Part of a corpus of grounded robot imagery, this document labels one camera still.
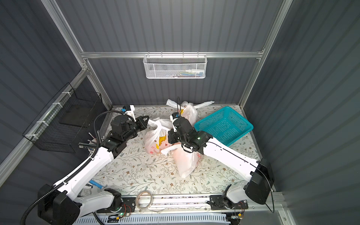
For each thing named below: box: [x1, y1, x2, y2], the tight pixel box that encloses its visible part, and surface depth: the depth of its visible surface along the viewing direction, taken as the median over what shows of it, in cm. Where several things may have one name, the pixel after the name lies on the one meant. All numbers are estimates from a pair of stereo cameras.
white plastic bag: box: [148, 117, 173, 136], surface depth 77 cm
